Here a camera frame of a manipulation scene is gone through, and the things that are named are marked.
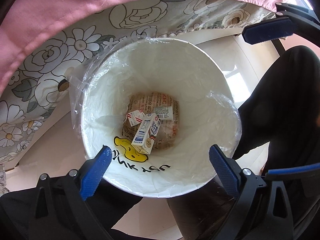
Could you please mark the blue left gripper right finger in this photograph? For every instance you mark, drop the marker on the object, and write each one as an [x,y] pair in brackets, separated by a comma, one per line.
[228,171]

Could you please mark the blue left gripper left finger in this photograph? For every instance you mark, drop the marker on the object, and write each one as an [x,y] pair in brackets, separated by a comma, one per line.
[91,173]

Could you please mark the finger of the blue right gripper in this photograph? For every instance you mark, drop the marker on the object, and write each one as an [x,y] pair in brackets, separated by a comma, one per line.
[268,30]

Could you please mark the white round trash bin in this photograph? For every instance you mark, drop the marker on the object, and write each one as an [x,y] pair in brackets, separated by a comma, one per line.
[161,174]

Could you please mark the blue white milk carton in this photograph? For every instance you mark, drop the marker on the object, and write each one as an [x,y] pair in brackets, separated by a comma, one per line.
[146,134]

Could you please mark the red striped small carton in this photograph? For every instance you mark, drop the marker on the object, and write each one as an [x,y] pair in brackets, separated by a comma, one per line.
[135,117]

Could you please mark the brown printed paper bag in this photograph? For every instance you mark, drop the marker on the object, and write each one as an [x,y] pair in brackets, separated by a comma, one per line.
[166,108]

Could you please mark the person's black trouser leg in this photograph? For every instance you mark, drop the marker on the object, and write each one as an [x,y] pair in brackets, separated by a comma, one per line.
[283,111]

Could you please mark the grey floral bed sheet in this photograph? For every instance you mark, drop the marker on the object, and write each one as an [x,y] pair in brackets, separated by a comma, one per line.
[42,80]

